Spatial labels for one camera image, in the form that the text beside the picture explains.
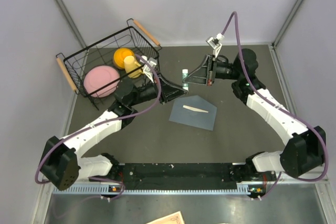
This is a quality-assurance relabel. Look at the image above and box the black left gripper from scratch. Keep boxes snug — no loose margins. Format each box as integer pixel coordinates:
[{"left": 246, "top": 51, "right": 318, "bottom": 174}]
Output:
[{"left": 129, "top": 72, "right": 188, "bottom": 106}]

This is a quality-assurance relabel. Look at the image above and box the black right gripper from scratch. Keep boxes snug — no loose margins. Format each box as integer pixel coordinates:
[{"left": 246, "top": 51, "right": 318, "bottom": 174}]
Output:
[{"left": 184, "top": 54, "right": 242, "bottom": 86}]

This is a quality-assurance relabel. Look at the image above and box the green white glue stick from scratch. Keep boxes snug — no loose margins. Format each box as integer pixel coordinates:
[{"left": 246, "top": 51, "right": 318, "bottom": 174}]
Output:
[{"left": 182, "top": 69, "right": 189, "bottom": 91}]

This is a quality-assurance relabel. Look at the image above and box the cream paper letter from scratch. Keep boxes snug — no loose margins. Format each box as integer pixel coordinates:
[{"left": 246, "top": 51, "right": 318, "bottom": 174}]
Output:
[{"left": 183, "top": 105, "right": 208, "bottom": 113}]

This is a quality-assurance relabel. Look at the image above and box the grey blue envelope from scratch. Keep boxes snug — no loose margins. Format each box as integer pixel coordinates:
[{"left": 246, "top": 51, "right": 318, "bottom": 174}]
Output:
[{"left": 169, "top": 95, "right": 217, "bottom": 131}]

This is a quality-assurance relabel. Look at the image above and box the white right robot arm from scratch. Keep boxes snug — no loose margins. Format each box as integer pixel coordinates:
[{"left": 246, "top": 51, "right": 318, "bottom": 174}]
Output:
[{"left": 183, "top": 49, "right": 326, "bottom": 180}]

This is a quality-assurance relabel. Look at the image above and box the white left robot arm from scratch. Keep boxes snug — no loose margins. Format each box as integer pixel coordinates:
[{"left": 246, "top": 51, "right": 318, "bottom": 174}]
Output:
[{"left": 38, "top": 74, "right": 187, "bottom": 190}]

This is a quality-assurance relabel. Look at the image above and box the pale yellow mug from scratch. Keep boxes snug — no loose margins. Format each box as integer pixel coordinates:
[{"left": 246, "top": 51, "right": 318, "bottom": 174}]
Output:
[{"left": 124, "top": 56, "right": 142, "bottom": 79}]

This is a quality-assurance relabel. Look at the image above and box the orange bowl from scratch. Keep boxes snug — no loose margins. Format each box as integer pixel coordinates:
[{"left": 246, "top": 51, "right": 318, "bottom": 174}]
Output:
[{"left": 113, "top": 48, "right": 135, "bottom": 69}]

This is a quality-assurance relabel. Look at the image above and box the pink plate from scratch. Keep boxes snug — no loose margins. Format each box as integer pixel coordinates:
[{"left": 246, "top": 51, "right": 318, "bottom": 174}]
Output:
[{"left": 83, "top": 66, "right": 120, "bottom": 98}]

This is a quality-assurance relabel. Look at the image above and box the brown patterned paper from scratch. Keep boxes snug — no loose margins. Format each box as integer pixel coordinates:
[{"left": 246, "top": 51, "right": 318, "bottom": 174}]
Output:
[{"left": 148, "top": 211, "right": 185, "bottom": 224}]

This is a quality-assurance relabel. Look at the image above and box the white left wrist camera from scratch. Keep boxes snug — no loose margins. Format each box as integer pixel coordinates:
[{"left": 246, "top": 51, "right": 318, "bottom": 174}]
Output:
[{"left": 140, "top": 56, "right": 158, "bottom": 83}]

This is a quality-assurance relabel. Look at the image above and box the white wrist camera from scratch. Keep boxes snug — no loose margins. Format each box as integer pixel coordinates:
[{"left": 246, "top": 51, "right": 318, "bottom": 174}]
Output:
[
  {"left": 206, "top": 33, "right": 224, "bottom": 58},
  {"left": 140, "top": 56, "right": 158, "bottom": 83}
]

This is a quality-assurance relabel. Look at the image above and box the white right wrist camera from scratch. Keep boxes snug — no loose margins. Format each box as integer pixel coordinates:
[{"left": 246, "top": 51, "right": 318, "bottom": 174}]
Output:
[{"left": 206, "top": 33, "right": 224, "bottom": 58}]

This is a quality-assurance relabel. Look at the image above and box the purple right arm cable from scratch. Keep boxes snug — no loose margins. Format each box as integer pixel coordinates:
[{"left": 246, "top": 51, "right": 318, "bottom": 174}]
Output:
[{"left": 222, "top": 11, "right": 329, "bottom": 200}]

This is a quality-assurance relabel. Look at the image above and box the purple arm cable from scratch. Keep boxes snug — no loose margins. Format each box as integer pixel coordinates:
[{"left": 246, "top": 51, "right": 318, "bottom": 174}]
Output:
[
  {"left": 222, "top": 11, "right": 329, "bottom": 200},
  {"left": 34, "top": 54, "right": 162, "bottom": 201}
]

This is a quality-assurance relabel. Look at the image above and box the black wire dish basket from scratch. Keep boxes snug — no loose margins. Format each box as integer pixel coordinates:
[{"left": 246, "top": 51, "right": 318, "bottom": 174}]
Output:
[{"left": 56, "top": 18, "right": 162, "bottom": 109}]

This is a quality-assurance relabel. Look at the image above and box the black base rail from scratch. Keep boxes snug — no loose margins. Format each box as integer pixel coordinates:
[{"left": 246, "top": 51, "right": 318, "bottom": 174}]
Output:
[{"left": 89, "top": 162, "right": 276, "bottom": 190}]

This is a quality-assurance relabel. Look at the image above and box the grey slotted cable duct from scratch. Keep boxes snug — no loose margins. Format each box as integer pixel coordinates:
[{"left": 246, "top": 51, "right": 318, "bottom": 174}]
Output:
[{"left": 52, "top": 183, "right": 265, "bottom": 195}]

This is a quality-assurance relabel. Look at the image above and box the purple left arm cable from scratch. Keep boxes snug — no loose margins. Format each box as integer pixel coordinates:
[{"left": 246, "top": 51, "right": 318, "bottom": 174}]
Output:
[{"left": 34, "top": 54, "right": 162, "bottom": 201}]

